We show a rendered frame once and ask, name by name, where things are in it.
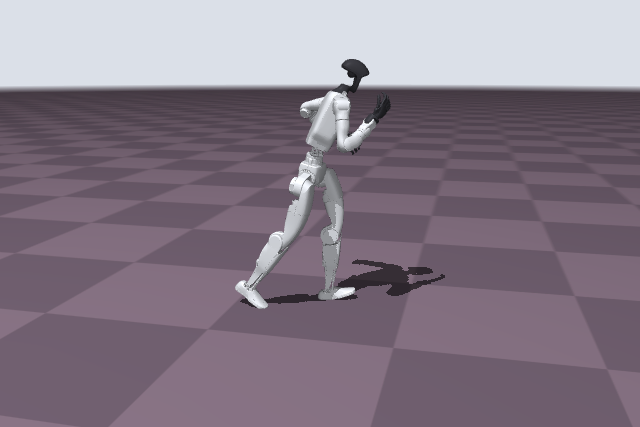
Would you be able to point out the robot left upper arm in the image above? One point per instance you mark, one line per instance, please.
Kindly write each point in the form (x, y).
(307, 108)

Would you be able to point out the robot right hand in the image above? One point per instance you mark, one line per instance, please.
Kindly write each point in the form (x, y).
(381, 109)

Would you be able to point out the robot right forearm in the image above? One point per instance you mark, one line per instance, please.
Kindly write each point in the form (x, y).
(355, 139)

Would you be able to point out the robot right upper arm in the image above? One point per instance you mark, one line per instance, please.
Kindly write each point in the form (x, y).
(341, 108)

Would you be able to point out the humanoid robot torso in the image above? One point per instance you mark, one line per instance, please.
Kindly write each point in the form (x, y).
(322, 135)

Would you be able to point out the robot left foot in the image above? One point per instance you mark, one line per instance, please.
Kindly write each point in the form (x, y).
(338, 292)

